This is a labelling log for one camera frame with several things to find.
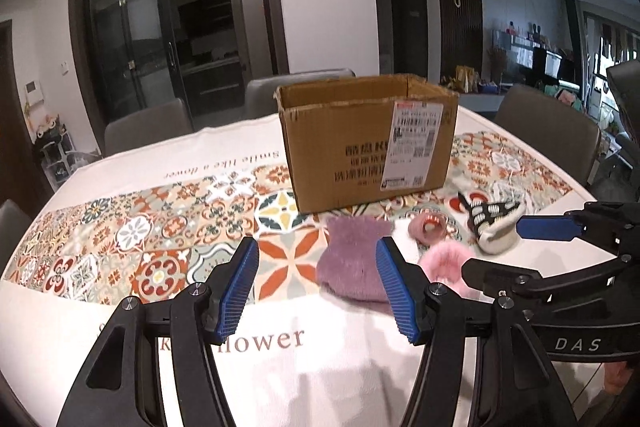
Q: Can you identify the dried flower bouquet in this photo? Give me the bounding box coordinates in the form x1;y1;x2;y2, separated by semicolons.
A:
487;47;508;82

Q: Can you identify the dark interior door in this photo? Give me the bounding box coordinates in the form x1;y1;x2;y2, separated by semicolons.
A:
387;0;430;78

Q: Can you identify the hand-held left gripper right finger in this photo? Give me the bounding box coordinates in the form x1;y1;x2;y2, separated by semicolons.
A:
375;236;576;427

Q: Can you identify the black and white sock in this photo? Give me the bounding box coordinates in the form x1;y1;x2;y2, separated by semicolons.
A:
457;191;527;254

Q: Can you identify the kitchen counter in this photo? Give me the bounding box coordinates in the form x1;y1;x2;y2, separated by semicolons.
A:
180;52;246;112

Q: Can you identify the white sideboard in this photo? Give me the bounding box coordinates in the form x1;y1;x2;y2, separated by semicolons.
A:
440;77;506;112

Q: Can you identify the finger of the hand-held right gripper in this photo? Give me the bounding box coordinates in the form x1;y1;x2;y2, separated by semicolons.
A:
517;202;640;254
462;252;640;308

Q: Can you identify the dark chair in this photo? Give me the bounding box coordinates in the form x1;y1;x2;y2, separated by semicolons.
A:
590;59;640;202

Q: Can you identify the dark cabinet with gold handle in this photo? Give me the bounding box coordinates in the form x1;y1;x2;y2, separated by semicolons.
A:
431;0;483;82

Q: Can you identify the printed tile-pattern tablecloth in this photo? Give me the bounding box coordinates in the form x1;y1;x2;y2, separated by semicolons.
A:
0;104;598;427

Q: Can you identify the glass sliding door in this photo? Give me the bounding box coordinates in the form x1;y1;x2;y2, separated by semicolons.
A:
87;0;178;112

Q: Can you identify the pink fluffy pom-pom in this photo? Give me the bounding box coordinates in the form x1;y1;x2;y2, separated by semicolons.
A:
417;242;478;303

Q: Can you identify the brown entrance door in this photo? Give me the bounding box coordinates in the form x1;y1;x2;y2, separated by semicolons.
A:
0;19;48;218

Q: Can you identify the colourful pile of clothes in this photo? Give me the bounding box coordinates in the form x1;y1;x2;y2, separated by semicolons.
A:
552;87;586;112

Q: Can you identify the purple fuzzy sock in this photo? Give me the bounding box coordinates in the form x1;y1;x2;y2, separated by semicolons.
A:
316;214;396;304

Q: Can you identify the silver refrigerator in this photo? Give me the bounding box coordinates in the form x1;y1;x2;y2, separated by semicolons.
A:
226;0;261;82

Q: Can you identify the grey dining chair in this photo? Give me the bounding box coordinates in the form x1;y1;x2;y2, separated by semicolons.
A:
244;68;357;120
492;84;602;188
104;98;195;156
0;199;33;278

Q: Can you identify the white shoe rack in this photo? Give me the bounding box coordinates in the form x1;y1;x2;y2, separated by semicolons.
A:
32;117;76;192

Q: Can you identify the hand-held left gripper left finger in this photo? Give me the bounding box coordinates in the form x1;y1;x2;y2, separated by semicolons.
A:
56;236;260;427

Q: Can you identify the black television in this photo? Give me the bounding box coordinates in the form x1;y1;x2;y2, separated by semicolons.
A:
530;47;581;88

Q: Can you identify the person's right hand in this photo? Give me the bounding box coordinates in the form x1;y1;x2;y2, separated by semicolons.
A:
602;359;640;408

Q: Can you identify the brown cardboard box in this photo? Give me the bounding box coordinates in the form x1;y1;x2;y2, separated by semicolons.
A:
274;74;460;214

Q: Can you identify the row of snack packets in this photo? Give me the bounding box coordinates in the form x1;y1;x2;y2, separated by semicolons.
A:
442;66;501;94

